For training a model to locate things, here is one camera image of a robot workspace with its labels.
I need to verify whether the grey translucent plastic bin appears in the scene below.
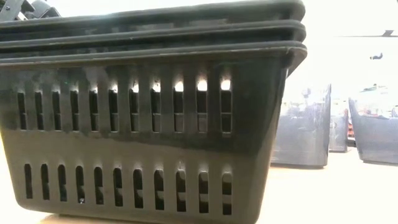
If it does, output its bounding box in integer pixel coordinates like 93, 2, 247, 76
348, 86, 398, 165
270, 83, 332, 169
328, 108, 349, 153

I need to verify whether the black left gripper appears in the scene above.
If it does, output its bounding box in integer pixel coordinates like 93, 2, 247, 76
0, 0, 62, 22

